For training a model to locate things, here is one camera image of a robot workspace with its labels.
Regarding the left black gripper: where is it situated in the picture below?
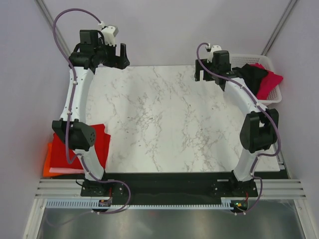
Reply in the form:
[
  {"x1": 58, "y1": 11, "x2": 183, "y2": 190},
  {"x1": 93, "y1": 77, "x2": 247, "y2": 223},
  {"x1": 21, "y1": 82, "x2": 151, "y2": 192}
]
[{"x1": 94, "y1": 39, "x2": 129, "y2": 70}]

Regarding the magenta t shirt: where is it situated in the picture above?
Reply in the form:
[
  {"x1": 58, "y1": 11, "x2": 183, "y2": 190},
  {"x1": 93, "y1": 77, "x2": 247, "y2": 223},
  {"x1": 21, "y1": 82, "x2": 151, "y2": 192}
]
[{"x1": 250, "y1": 63, "x2": 284, "y2": 100}]

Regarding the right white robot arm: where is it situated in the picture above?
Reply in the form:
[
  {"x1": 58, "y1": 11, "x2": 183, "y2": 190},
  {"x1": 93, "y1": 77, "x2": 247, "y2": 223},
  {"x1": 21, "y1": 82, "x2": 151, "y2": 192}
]
[{"x1": 194, "y1": 44, "x2": 281, "y2": 196}]

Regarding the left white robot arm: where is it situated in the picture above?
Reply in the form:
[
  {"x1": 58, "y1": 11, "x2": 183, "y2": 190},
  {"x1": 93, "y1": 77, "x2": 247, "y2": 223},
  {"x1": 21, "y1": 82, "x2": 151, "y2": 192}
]
[{"x1": 52, "y1": 25, "x2": 130, "y2": 197}]

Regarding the white plastic basket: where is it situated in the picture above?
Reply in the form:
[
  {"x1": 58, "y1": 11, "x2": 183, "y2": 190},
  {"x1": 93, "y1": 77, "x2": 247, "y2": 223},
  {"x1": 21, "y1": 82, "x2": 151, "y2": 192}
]
[{"x1": 230, "y1": 54, "x2": 283, "y2": 106}]

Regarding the black t shirt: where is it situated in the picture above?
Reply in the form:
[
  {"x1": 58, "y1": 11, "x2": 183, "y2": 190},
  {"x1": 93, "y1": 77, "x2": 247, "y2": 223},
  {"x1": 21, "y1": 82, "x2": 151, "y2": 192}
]
[{"x1": 232, "y1": 64, "x2": 268, "y2": 96}]

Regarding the red folded t shirt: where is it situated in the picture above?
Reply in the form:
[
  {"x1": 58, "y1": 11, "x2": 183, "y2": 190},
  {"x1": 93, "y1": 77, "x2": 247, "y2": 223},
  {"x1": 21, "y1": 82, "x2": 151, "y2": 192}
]
[{"x1": 47, "y1": 124, "x2": 111, "y2": 176}]

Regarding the orange folded t shirt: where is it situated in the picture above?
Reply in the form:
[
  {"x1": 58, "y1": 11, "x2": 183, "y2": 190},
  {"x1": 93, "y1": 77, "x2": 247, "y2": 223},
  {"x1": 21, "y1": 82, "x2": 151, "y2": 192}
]
[{"x1": 42, "y1": 142, "x2": 84, "y2": 177}]

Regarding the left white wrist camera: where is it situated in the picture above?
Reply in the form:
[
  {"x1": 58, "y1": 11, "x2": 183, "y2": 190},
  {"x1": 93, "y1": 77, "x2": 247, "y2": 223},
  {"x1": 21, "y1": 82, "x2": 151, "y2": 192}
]
[{"x1": 98, "y1": 21, "x2": 119, "y2": 46}]

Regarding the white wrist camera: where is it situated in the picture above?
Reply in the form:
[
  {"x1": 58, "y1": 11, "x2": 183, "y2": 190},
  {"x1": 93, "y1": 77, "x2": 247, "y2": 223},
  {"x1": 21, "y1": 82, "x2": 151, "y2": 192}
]
[
  {"x1": 205, "y1": 44, "x2": 222, "y2": 62},
  {"x1": 98, "y1": 21, "x2": 119, "y2": 46}
]

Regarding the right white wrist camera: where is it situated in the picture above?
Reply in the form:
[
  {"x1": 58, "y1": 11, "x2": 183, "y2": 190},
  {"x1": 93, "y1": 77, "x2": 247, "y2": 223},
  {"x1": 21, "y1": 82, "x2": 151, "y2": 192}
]
[{"x1": 205, "y1": 44, "x2": 222, "y2": 62}]

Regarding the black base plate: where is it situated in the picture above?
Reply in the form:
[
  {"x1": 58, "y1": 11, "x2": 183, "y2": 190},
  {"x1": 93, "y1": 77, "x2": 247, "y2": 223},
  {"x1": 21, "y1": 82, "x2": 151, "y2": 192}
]
[{"x1": 81, "y1": 172, "x2": 258, "y2": 198}]

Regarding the aluminium frame rail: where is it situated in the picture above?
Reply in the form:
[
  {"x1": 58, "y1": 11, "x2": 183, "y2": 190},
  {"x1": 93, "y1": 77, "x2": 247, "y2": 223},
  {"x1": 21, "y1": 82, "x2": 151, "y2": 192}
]
[{"x1": 35, "y1": 179, "x2": 306, "y2": 199}]

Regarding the white slotted cable duct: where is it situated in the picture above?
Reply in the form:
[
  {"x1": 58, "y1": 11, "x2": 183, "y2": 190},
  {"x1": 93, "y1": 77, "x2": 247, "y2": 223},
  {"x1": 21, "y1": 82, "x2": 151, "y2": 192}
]
[{"x1": 45, "y1": 198, "x2": 241, "y2": 210}]

